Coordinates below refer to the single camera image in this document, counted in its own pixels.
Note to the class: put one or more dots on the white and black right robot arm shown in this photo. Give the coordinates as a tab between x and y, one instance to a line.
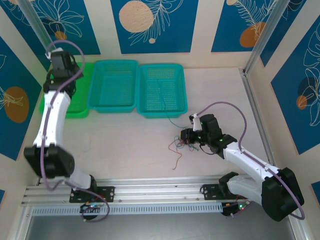
247	157

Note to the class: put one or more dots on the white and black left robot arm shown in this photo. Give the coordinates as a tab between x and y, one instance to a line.
53	120

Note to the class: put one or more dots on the green plastic basket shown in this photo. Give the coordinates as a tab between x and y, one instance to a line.
81	100

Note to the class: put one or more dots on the teal plastic basket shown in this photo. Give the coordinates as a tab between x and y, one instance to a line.
112	87
162	90

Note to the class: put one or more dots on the small circuit board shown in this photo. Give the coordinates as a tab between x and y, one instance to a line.
235	208
90	207

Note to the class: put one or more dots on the aluminium corner post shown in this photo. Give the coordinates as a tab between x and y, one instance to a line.
37	25
267	32

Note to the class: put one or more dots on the aluminium table side rail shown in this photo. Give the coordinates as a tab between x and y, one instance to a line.
257	120

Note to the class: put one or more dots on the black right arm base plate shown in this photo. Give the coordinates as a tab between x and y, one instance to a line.
211	191

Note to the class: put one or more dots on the aluminium rail frame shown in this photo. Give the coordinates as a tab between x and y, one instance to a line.
155	187

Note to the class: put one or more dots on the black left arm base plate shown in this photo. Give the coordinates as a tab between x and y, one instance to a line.
107	193

